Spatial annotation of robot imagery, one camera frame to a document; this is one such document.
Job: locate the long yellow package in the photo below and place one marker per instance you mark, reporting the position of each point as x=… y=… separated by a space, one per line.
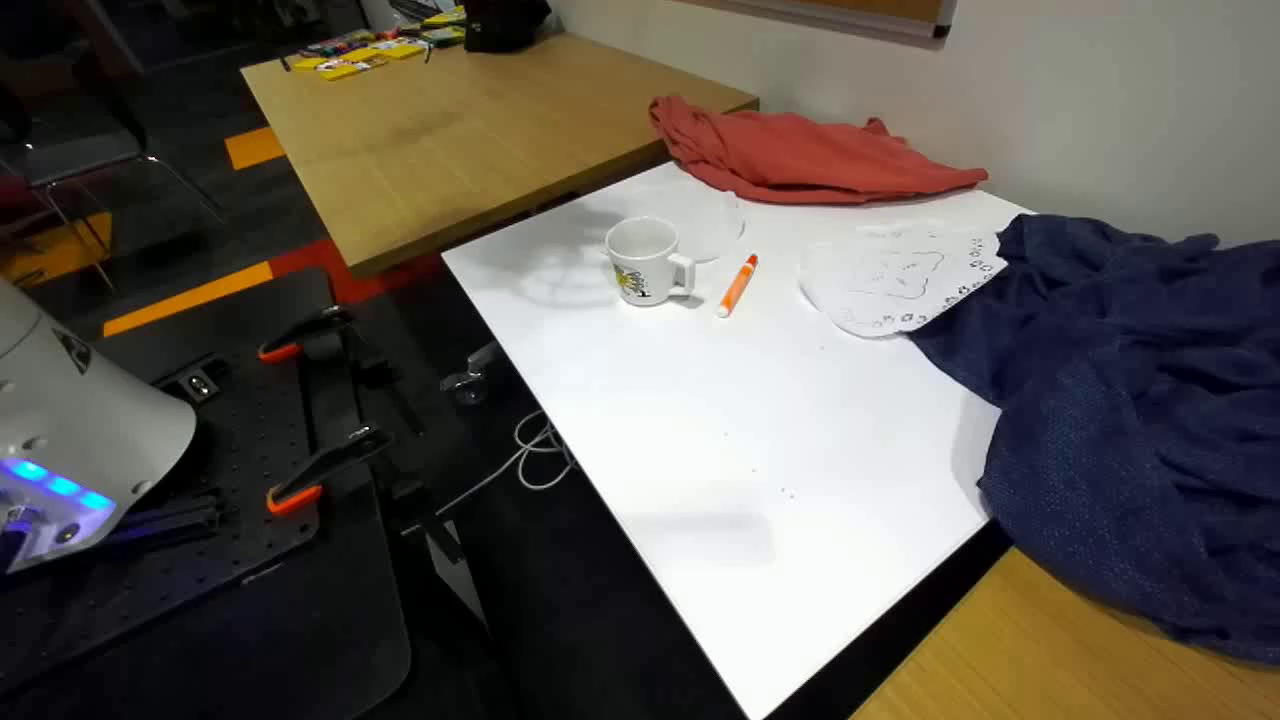
x=360 y=56

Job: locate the white mug with print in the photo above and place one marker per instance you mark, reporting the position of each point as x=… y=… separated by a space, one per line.
x=641 y=260

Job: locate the dark blue cloth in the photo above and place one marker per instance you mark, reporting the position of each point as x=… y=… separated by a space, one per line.
x=1144 y=424

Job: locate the wooden table with yellow items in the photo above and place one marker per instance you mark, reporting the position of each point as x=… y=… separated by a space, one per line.
x=453 y=132

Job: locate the black bag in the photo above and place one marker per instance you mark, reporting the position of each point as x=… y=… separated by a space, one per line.
x=504 y=23

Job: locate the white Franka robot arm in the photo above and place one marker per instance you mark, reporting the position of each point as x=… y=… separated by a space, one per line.
x=82 y=412

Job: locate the small yellow package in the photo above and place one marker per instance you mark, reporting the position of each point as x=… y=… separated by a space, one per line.
x=444 y=26

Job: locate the small black box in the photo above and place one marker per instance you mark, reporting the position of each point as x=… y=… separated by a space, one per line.
x=192 y=383

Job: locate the white round paper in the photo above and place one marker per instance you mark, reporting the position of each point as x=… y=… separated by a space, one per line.
x=712 y=220

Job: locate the bare wooden table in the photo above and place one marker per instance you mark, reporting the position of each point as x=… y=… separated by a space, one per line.
x=1055 y=654

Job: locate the white lace doily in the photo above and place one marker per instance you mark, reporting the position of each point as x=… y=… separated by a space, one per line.
x=903 y=283

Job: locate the dark chair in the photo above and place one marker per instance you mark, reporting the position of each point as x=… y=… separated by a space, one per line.
x=67 y=161

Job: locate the red cloth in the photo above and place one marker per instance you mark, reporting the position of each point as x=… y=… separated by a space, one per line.
x=802 y=154

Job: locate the orange marker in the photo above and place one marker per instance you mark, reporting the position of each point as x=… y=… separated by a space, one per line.
x=737 y=286

